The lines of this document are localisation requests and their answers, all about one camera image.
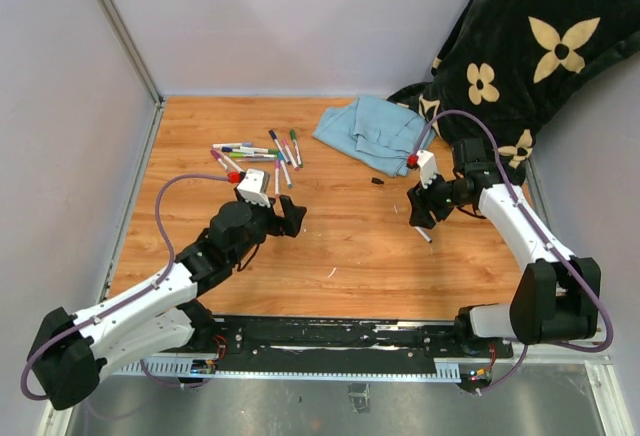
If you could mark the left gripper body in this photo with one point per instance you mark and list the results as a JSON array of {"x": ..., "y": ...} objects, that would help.
[{"x": 265, "y": 221}]

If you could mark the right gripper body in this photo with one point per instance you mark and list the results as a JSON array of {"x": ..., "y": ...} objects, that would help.
[{"x": 441, "y": 196}]

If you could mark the black marker pen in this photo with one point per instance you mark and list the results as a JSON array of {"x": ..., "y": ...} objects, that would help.
[{"x": 423, "y": 234}]

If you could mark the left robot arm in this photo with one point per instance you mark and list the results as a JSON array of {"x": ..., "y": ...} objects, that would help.
[{"x": 72, "y": 353}]

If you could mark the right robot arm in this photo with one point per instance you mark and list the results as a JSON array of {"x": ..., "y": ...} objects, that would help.
[{"x": 555, "y": 299}]

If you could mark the light blue cap marker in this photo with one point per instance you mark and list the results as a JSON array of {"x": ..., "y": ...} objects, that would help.
[{"x": 283, "y": 166}]

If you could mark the lavender marker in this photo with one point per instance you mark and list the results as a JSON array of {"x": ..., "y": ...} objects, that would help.
[{"x": 256, "y": 159}]

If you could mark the red pink cap marker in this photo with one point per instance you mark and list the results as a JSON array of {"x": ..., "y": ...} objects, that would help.
[{"x": 290, "y": 156}]

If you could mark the light green marker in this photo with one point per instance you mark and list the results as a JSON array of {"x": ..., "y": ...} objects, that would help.
[{"x": 240, "y": 155}]

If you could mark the green cap marker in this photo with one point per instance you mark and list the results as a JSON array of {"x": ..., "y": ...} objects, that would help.
[{"x": 296, "y": 146}]

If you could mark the dark blue cap marker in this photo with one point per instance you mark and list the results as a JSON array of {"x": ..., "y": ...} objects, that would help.
[{"x": 279, "y": 146}]

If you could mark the magenta cap marker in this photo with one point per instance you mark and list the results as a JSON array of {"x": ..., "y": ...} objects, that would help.
[{"x": 225, "y": 161}]

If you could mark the light blue cloth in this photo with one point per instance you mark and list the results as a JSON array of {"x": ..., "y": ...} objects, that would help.
[{"x": 376, "y": 132}]

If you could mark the black floral blanket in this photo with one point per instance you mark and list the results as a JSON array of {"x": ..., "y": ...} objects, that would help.
[{"x": 508, "y": 66}]

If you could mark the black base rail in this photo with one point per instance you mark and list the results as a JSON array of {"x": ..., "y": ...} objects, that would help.
[{"x": 327, "y": 346}]

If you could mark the aluminium corner post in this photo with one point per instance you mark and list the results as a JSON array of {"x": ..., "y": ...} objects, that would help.
[{"x": 123, "y": 35}]

